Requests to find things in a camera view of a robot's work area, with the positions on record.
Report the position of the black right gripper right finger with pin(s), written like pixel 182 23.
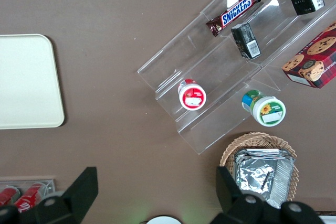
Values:
pixel 231 192

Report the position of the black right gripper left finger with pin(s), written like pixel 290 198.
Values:
pixel 78 192

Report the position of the ribbed aluminium foil tray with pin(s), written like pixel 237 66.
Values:
pixel 284 179

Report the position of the light wicker basket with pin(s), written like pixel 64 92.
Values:
pixel 257 138

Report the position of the white snack tray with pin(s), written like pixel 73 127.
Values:
pixel 329 220

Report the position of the beige rectangular serving tray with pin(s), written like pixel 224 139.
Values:
pixel 26 82

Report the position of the crumpled foil packet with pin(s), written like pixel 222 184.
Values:
pixel 252 176

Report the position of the clear acrylic bottle rack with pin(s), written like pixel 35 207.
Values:
pixel 51 186

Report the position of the red cola bottle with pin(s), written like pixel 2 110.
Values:
pixel 29 197
pixel 8 195

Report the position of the green lidded yogurt cup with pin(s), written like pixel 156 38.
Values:
pixel 267 111

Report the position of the red lidded yogurt cup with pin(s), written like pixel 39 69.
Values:
pixel 191 98

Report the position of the clear acrylic stepped shelf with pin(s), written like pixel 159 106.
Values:
pixel 199 58

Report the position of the red plaid cookie box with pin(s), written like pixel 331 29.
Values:
pixel 315 61

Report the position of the Snickers chocolate bar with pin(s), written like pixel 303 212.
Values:
pixel 236 11

